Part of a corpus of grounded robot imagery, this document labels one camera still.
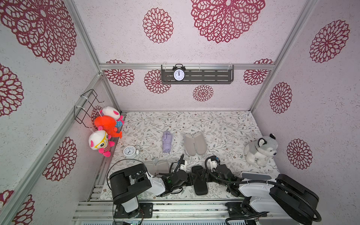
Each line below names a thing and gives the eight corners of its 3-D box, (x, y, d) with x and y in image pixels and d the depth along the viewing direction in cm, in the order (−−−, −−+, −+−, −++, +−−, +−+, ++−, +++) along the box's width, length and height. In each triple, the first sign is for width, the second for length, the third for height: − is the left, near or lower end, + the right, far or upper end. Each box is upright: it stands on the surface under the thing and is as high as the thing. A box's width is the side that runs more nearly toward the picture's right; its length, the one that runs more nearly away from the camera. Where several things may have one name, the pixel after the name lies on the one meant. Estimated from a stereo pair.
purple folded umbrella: (161, 153, 98) (161, 149, 94) (163, 134, 108) (162, 130, 104) (171, 153, 98) (171, 149, 94) (172, 134, 108) (172, 130, 104)
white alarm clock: (123, 158, 95) (121, 155, 92) (126, 148, 100) (124, 145, 97) (137, 158, 95) (136, 155, 92) (139, 148, 100) (138, 145, 97)
